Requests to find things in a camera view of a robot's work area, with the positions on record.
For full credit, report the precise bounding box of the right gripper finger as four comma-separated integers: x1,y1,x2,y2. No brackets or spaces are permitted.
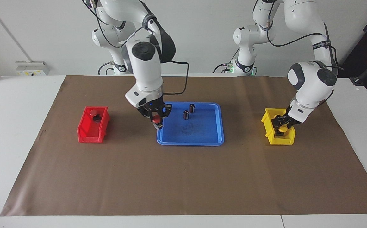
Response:
158,104,172,123
138,108,155,122

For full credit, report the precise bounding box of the red push button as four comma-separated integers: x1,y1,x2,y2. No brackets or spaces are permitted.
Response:
152,116,164,130
89,109,101,123

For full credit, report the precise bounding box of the blue plastic tray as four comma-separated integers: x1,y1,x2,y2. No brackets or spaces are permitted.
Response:
157,101,225,146

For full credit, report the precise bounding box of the yellow plastic parts bin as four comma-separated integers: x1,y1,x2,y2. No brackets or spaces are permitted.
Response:
261,108,296,145

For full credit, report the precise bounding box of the red plastic parts bin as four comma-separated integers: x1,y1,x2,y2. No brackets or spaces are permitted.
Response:
77,106,110,143

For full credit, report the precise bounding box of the brown paper table mat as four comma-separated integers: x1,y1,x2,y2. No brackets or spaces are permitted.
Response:
0,75,367,217

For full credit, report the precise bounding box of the black right arm base cable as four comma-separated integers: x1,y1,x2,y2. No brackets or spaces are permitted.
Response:
98,62,114,75

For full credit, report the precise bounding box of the black arm base cable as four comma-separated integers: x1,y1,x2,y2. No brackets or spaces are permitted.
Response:
98,62,114,75
212,47,239,74

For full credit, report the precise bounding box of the black left arm base cable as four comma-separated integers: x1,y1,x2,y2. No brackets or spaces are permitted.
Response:
212,47,239,74

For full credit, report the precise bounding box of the white wall socket box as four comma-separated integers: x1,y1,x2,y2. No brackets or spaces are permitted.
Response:
15,61,50,76

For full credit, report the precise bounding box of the white wall cable conduit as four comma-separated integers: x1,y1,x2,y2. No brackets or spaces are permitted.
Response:
0,0,32,63

